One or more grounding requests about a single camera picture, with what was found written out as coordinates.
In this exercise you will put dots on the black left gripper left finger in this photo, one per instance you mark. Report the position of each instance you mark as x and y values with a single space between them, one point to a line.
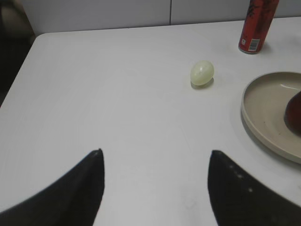
73 200

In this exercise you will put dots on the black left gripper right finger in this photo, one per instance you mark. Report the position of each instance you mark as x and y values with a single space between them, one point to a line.
238 199

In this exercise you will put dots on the dark red apple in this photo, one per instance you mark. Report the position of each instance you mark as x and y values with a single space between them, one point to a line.
292 115

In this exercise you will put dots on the beige round plate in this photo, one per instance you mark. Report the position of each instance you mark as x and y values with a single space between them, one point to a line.
263 106

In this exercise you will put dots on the pale green egg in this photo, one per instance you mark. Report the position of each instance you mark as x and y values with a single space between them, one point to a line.
201 73

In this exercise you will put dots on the red soda can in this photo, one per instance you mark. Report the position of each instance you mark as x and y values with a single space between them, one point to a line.
259 16

